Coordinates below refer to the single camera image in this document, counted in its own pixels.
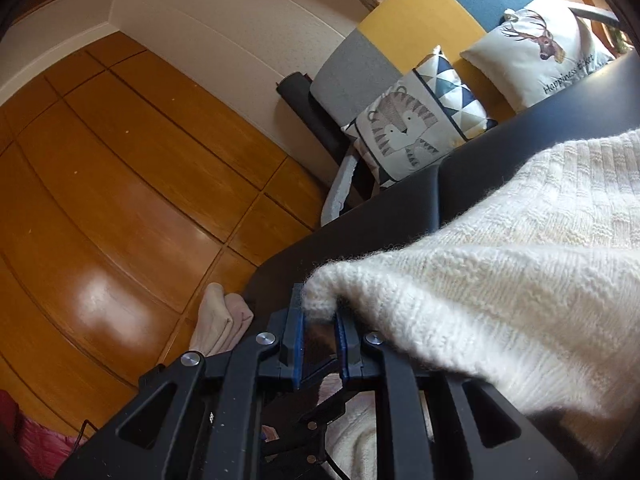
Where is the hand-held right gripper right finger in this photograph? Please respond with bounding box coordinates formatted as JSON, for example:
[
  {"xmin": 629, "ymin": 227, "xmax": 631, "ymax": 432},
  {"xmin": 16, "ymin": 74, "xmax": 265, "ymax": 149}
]
[{"xmin": 335, "ymin": 306, "xmax": 576, "ymax": 480}]

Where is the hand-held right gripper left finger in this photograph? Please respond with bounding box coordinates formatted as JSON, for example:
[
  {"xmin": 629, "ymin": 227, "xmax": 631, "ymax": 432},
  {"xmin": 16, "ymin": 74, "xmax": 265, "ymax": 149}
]
[{"xmin": 55, "ymin": 282, "xmax": 307, "ymax": 480}]

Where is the cream knit sweater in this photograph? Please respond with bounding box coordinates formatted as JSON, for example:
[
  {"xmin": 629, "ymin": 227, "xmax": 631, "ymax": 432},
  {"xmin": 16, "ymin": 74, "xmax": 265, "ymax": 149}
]
[{"xmin": 300, "ymin": 129, "xmax": 640, "ymax": 480}]

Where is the tiger print cushion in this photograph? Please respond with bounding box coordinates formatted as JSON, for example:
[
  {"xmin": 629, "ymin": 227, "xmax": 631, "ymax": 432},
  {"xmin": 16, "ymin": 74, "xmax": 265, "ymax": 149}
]
[{"xmin": 341, "ymin": 45, "xmax": 499, "ymax": 190}]

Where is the wooden wardrobe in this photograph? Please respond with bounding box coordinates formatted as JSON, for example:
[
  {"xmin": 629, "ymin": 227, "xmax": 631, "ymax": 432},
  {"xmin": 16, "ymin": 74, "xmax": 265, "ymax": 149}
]
[{"xmin": 0, "ymin": 30, "xmax": 326, "ymax": 431}]

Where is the black rolled mat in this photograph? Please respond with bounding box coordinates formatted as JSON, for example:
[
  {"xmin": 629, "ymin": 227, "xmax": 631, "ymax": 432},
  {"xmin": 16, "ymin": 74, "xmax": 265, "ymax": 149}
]
[{"xmin": 276, "ymin": 72, "xmax": 351, "ymax": 171}]

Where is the pink ruffled cloth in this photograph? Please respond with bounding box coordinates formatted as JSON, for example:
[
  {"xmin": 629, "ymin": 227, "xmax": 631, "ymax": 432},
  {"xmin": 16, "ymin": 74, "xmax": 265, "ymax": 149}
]
[{"xmin": 0, "ymin": 389, "xmax": 87, "ymax": 480}]

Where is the grey yellow blue sofa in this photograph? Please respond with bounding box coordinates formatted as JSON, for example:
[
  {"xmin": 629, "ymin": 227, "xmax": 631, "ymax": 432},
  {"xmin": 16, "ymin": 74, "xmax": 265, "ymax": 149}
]
[{"xmin": 309, "ymin": 0, "xmax": 621, "ymax": 226}]

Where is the deer print cushion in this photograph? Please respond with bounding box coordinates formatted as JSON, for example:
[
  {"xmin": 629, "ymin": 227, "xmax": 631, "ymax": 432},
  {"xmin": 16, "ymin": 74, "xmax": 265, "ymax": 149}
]
[{"xmin": 460, "ymin": 0, "xmax": 615, "ymax": 112}]

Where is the grey office chair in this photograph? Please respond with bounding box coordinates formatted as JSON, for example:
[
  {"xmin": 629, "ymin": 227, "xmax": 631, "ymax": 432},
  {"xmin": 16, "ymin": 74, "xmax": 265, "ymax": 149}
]
[{"xmin": 567, "ymin": 2, "xmax": 622, "ymax": 27}]

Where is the black cable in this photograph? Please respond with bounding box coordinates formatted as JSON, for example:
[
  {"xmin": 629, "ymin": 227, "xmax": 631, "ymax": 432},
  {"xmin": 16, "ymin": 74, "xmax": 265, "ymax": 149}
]
[{"xmin": 74, "ymin": 419, "xmax": 102, "ymax": 446}]

